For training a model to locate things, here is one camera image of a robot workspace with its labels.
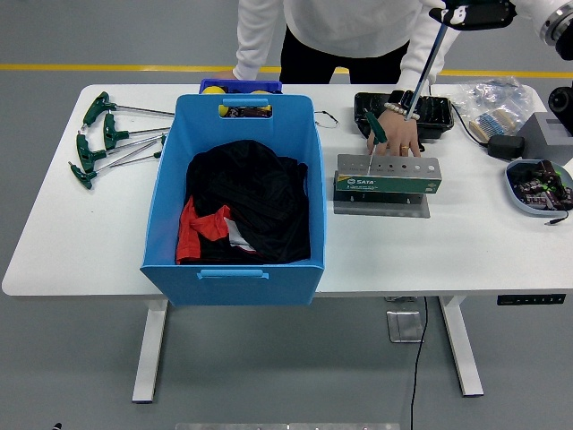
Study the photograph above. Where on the person's left hand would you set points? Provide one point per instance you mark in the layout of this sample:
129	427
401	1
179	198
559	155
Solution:
400	132

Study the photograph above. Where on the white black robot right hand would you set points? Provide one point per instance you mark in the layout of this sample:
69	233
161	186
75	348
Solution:
483	15

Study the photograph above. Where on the person's right hand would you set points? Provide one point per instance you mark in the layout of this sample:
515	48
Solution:
227	75

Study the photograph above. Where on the metal hex key stand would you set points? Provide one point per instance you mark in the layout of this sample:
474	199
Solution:
385	186

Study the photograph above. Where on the person's right forearm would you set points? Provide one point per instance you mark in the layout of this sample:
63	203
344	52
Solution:
248	58

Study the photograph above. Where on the person's left forearm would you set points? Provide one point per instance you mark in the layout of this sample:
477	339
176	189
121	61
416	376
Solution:
418	67

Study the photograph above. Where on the grey square box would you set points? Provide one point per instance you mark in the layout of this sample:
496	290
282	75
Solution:
535	134

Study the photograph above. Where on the large blue plastic box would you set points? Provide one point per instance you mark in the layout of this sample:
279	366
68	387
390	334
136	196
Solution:
233	291

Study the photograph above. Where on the small dark blue bin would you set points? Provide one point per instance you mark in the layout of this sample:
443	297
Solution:
242	84

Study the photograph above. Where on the yellow ball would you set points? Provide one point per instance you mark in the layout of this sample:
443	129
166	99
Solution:
259	92
214	90
223	112

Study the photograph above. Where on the black plastic tray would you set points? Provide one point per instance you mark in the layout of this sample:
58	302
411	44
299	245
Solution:
434	116

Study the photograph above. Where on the dark brown glossy item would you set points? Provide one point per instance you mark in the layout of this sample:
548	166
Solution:
250	114

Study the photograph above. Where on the clear plastic bag of resistors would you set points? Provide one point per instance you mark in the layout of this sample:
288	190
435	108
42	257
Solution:
488	89

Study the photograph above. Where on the taped resistor bundle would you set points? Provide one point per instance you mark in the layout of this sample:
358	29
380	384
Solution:
488	125

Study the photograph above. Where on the yellow floor tape line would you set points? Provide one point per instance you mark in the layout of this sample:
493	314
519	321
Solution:
134	68

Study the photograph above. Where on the black power adapter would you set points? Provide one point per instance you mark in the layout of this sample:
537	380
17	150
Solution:
506	147

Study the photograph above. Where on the white table leg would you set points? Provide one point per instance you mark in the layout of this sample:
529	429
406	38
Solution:
463	358
150	358

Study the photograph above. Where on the black cloth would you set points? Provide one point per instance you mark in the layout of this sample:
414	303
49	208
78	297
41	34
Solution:
250	188

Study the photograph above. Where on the person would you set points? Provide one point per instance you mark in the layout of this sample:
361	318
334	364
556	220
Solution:
358	22

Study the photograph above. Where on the light blue bowl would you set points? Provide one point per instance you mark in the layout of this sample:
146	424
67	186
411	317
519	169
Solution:
510	183

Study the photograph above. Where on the red cloth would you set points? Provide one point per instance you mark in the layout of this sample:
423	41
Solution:
206	224

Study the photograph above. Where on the white cloth tag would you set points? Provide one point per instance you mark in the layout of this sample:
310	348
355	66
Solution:
235	233

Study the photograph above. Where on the thin black plug lead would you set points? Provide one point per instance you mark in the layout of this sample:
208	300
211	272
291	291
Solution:
555	221

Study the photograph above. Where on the silver floor plate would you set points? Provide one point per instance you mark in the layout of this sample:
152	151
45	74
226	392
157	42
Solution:
405	327

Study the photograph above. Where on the black table control panel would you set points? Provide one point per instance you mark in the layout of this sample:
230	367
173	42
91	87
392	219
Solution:
528	300

